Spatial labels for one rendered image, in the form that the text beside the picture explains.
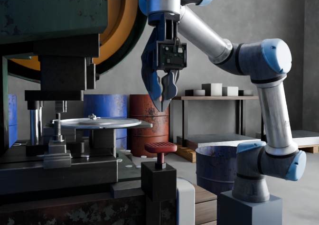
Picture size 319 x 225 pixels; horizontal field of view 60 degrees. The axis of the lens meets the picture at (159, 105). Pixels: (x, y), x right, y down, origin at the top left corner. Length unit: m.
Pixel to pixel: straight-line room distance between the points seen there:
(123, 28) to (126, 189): 0.82
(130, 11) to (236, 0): 4.20
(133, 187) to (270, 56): 0.57
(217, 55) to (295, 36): 5.25
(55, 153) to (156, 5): 0.42
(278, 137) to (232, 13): 4.39
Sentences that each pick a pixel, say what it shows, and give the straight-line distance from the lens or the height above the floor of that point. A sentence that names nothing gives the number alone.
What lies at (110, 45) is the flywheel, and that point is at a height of 1.10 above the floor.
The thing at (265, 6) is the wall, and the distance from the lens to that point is 5.82.
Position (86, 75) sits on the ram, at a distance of 0.90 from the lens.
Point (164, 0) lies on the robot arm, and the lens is 0.63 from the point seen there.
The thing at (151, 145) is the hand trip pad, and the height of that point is 0.76.
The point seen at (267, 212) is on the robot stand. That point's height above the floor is 0.41.
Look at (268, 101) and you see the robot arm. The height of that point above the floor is 0.85.
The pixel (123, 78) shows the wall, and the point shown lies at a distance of 4.35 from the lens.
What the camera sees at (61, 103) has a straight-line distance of 0.92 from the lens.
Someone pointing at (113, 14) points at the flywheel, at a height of 1.25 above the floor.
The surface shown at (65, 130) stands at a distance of 0.87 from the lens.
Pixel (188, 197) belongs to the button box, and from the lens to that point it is 0.79.
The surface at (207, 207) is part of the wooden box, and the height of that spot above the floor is 0.30.
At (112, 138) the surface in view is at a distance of 0.92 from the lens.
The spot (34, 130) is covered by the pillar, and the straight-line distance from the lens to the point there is 0.86.
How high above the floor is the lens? 0.88
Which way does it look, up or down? 2 degrees down
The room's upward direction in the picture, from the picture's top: straight up
